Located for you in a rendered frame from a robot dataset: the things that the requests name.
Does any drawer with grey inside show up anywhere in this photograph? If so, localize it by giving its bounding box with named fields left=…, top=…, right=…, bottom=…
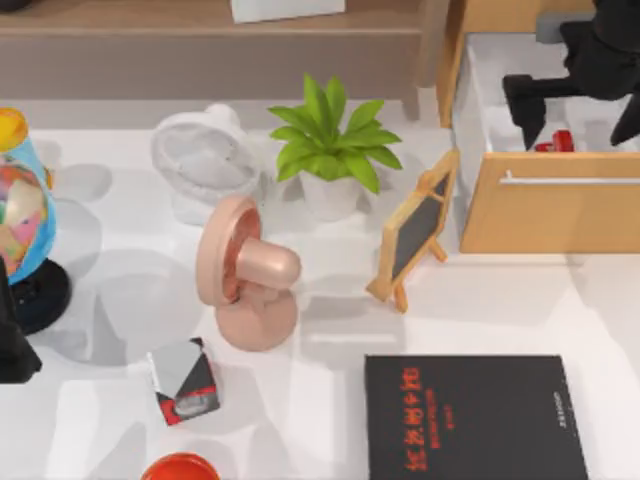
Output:
left=462, top=31, right=640, bottom=154

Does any red seal stamp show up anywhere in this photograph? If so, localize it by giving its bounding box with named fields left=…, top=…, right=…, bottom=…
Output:
left=533, top=129, right=575, bottom=153

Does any pale grey rounded box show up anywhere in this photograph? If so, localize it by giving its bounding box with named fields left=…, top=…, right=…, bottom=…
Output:
left=536, top=8, right=572, bottom=45

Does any pale wooden drawer front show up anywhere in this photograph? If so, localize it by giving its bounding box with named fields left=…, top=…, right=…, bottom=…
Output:
left=458, top=151, right=640, bottom=255

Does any wooden framed blackboard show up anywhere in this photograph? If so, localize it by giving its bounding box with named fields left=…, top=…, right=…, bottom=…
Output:
left=365, top=148, right=462, bottom=314

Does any green plant in white pot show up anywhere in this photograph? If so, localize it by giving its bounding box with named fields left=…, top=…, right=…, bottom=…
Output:
left=266, top=72, right=404, bottom=223

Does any white box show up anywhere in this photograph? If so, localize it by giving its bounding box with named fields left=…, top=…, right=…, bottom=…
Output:
left=229, top=0, right=347, bottom=24

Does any pink desk fan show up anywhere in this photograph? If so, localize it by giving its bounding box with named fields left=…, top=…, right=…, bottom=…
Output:
left=195, top=194, right=304, bottom=353

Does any black book with red lettering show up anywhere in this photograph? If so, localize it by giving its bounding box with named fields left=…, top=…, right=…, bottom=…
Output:
left=363, top=353, right=591, bottom=480

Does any brown wooden shelf unit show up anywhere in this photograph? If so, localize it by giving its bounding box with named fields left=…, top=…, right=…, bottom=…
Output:
left=0, top=0, right=451, bottom=121

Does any white desk fan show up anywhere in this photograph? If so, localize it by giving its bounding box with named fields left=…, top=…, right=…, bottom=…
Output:
left=150, top=102, right=265, bottom=227

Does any red black grey card box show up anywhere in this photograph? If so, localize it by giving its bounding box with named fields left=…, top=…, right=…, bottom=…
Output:
left=145, top=336, right=223, bottom=428

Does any red round bowl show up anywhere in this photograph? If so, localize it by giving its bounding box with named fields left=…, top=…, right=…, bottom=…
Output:
left=139, top=451, right=222, bottom=480

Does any colourful globe on black base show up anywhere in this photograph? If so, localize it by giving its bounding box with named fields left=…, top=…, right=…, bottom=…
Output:
left=0, top=106, right=72, bottom=337

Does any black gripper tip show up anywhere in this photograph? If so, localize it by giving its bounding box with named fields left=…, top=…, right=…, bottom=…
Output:
left=0, top=258, right=44, bottom=387

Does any long metal handle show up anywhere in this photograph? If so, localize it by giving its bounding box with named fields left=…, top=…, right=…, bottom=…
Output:
left=498, top=169, right=640, bottom=188

